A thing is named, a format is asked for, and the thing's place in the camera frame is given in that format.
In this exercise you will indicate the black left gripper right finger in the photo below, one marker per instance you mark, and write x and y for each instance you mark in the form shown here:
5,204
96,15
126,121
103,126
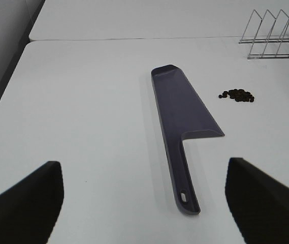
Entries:
258,203

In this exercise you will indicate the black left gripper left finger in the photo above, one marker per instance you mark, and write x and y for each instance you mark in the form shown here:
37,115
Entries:
29,209

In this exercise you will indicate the purple plastic dustpan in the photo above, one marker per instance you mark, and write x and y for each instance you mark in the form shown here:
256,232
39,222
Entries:
182,115

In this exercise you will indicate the pile of coffee beans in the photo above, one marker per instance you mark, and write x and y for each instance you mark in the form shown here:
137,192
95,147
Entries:
239,95

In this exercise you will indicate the chrome wire dish rack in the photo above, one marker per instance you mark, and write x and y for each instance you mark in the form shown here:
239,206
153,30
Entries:
267,35

